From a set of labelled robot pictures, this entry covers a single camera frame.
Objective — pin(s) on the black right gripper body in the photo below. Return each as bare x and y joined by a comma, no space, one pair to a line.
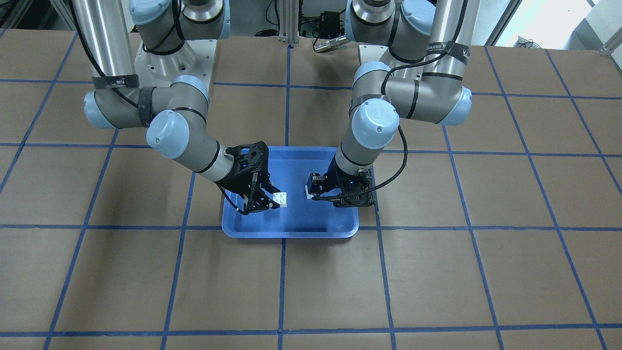
236,186

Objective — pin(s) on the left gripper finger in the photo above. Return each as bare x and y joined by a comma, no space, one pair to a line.
316,184

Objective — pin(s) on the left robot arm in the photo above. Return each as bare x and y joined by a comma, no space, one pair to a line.
419,77

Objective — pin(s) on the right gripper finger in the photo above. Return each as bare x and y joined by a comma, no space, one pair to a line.
268,188
257,204

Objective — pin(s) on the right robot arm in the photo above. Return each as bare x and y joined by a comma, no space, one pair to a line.
175,115

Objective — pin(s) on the blue plastic tray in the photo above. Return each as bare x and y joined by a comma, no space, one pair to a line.
289,167

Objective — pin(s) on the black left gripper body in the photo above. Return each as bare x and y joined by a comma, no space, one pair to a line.
322,183

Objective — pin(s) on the aluminium frame post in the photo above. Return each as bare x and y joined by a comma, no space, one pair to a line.
288,14

